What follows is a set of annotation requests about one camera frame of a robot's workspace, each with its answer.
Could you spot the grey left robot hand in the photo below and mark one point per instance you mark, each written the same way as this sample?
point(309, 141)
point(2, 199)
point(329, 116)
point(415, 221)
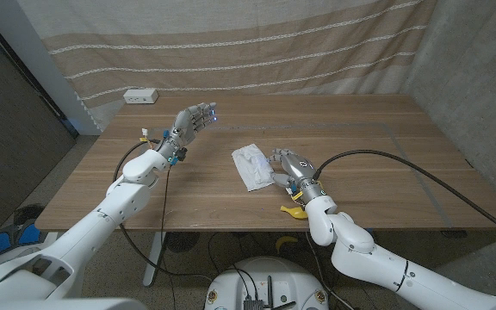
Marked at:
point(190, 125)

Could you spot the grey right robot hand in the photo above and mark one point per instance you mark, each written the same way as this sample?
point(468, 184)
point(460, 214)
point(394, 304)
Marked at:
point(299, 172)

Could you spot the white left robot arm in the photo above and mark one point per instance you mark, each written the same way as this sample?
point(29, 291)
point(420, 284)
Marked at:
point(97, 224)

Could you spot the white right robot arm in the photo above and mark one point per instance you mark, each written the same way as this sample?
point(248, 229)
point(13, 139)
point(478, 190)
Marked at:
point(360, 254)

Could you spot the yellow toy banana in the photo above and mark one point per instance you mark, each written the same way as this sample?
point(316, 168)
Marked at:
point(293, 212)
point(284, 240)

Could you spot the white power strip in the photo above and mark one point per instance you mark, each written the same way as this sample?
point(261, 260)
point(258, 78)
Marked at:
point(140, 96)

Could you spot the beige striped curtain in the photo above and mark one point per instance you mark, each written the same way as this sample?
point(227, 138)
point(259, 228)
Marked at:
point(231, 51)

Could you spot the black round floor object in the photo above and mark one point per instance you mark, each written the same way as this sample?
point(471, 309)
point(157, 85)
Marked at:
point(28, 213)
point(183, 241)

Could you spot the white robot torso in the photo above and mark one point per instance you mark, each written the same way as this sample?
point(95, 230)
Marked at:
point(231, 288)

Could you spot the metal table leg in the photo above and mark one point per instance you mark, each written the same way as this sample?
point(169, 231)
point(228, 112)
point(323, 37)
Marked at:
point(153, 258)

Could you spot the dark perforated panel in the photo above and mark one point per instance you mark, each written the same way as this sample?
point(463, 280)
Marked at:
point(11, 142)

